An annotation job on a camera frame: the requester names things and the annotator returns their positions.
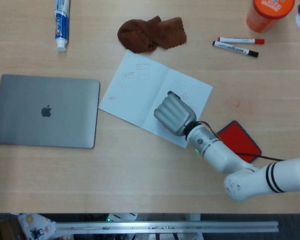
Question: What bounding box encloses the open lined notebook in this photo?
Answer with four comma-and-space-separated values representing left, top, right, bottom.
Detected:
98, 49, 214, 149

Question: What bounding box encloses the white printed paper sheet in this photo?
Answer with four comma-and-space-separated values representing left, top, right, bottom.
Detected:
17, 213, 57, 240

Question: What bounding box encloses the white blue toothpaste tube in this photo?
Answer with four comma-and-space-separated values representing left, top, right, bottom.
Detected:
54, 0, 71, 53

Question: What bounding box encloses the red ink pad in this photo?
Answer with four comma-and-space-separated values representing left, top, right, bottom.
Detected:
216, 120, 263, 165

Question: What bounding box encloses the brown cloth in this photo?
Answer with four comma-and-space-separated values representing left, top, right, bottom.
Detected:
117, 15, 188, 54

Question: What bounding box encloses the brown cardboard box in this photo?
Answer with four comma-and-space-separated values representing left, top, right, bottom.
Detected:
0, 217, 21, 240

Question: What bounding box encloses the grey closed laptop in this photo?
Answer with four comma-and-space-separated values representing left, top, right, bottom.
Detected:
0, 73, 101, 149

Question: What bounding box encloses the orange lidded canister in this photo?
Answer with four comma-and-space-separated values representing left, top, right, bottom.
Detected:
246, 0, 296, 33

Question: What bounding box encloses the red-capped marker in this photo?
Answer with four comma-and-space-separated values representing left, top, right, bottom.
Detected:
217, 36, 266, 45

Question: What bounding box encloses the aluminium profile rail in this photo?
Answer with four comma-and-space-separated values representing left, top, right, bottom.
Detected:
55, 220, 280, 235

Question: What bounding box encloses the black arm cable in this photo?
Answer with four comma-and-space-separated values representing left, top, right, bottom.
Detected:
198, 120, 286, 162

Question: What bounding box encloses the black-capped marker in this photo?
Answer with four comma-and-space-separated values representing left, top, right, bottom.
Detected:
212, 40, 260, 58

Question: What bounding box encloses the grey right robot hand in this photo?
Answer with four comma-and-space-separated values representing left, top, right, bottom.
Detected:
153, 91, 197, 137

